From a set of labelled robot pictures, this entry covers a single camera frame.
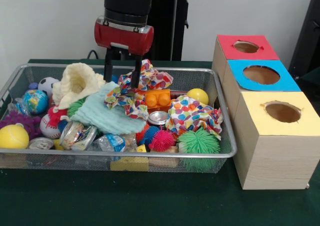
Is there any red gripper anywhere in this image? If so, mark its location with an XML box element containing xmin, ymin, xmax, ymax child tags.
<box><xmin>94</xmin><ymin>17</ymin><xmax>155</xmax><ymax>90</ymax></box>

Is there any heart print cloth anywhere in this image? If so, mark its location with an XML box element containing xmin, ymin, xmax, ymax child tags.
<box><xmin>104</xmin><ymin>59</ymin><xmax>174</xmax><ymax>121</ymax></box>

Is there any cream waffle cloth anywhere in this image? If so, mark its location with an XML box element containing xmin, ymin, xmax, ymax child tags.
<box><xmin>52</xmin><ymin>62</ymin><xmax>107</xmax><ymax>111</ymax></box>

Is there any light teal waffle cloth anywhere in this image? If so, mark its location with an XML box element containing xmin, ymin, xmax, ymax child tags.
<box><xmin>74</xmin><ymin>81</ymin><xmax>147</xmax><ymax>135</ymax></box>

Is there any polka dot cloth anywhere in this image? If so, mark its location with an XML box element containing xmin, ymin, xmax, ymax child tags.
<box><xmin>165</xmin><ymin>96</ymin><xmax>224</xmax><ymax>140</ymax></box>

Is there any wooden box with three holes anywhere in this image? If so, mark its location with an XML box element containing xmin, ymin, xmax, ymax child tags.
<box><xmin>211</xmin><ymin>34</ymin><xmax>320</xmax><ymax>190</ymax></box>

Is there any orange toy block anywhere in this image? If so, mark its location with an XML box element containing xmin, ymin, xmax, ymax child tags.
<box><xmin>144</xmin><ymin>88</ymin><xmax>172</xmax><ymax>111</ymax></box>

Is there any small yellow ball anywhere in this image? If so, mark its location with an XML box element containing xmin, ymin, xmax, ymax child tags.
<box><xmin>187</xmin><ymin>88</ymin><xmax>209</xmax><ymax>105</ymax></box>

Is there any pink spiky ball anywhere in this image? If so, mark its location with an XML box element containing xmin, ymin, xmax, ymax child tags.
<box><xmin>150</xmin><ymin>129</ymin><xmax>176</xmax><ymax>153</ymax></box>

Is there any blue globe ball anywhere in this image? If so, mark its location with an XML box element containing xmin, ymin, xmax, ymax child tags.
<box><xmin>22</xmin><ymin>89</ymin><xmax>49</xmax><ymax>115</ymax></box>

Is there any green spiky ball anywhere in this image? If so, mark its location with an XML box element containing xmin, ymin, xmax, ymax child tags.
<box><xmin>177</xmin><ymin>129</ymin><xmax>221</xmax><ymax>157</ymax></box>

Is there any large yellow ball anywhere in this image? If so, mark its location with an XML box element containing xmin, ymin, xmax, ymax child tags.
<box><xmin>0</xmin><ymin>124</ymin><xmax>30</xmax><ymax>150</ymax></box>

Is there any dark green tablecloth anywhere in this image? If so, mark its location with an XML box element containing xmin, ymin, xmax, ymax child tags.
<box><xmin>0</xmin><ymin>58</ymin><xmax>320</xmax><ymax>226</ymax></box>

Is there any black panel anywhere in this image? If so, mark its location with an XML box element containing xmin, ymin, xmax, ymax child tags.
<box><xmin>290</xmin><ymin>0</ymin><xmax>320</xmax><ymax>82</ymax></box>

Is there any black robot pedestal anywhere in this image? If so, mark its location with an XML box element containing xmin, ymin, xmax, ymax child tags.
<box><xmin>96</xmin><ymin>0</ymin><xmax>201</xmax><ymax>62</ymax></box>

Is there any clear wire mesh bin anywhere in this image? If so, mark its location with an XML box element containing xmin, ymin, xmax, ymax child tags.
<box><xmin>0</xmin><ymin>63</ymin><xmax>237</xmax><ymax>174</ymax></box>

